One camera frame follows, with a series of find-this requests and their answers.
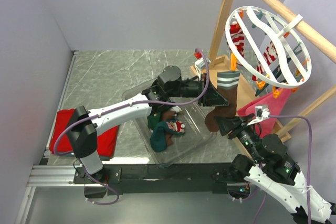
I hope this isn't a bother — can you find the red folded cloth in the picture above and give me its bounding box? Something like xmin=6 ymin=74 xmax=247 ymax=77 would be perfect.
xmin=49 ymin=109 xmax=119 ymax=160

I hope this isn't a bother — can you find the clear plastic bin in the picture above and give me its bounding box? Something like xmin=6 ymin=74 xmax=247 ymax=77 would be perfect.
xmin=122 ymin=72 xmax=217 ymax=168

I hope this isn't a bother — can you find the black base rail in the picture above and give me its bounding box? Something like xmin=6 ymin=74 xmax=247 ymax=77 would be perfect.
xmin=72 ymin=162 xmax=253 ymax=198

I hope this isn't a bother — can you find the pink towel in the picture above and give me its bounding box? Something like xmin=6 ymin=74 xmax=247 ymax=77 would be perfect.
xmin=237 ymin=89 xmax=291 ymax=138

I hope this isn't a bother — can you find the red white striped sock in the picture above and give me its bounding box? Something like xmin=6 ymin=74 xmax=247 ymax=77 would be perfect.
xmin=229 ymin=22 xmax=245 ymax=57

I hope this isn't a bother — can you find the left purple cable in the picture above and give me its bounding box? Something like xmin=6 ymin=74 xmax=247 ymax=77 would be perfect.
xmin=54 ymin=47 xmax=211 ymax=206

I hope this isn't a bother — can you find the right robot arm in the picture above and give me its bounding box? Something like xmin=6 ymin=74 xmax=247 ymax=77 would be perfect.
xmin=215 ymin=114 xmax=335 ymax=223

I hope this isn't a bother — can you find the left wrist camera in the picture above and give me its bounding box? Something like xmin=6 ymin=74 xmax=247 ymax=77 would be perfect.
xmin=194 ymin=52 xmax=206 ymax=77

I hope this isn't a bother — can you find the green dotted duck sock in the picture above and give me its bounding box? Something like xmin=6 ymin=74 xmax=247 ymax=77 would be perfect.
xmin=146 ymin=105 xmax=182 ymax=133

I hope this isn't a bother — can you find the brown sock grey cuff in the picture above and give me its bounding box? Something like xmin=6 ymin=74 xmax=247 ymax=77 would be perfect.
xmin=160 ymin=110 xmax=176 ymax=147

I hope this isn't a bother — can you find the white round clip hanger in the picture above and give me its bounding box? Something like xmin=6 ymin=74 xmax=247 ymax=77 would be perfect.
xmin=225 ymin=6 xmax=312 ymax=89

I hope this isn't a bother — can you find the wooden drying rack frame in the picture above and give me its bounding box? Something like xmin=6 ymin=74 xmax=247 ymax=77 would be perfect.
xmin=189 ymin=0 xmax=336 ymax=158

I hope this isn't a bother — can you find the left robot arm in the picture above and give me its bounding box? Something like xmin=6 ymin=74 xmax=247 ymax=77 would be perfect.
xmin=66 ymin=66 xmax=228 ymax=183

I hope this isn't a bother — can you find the teal santa sock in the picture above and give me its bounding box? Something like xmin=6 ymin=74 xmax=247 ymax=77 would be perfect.
xmin=150 ymin=119 xmax=185 ymax=152

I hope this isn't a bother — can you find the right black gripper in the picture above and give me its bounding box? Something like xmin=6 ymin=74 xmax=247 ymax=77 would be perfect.
xmin=212 ymin=112 xmax=262 ymax=162

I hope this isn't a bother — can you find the aluminium frame rail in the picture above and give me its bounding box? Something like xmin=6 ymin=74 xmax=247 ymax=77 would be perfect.
xmin=27 ymin=50 xmax=113 ymax=187

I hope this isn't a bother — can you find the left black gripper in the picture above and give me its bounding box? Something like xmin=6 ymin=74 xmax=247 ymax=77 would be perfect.
xmin=168 ymin=73 xmax=229 ymax=108

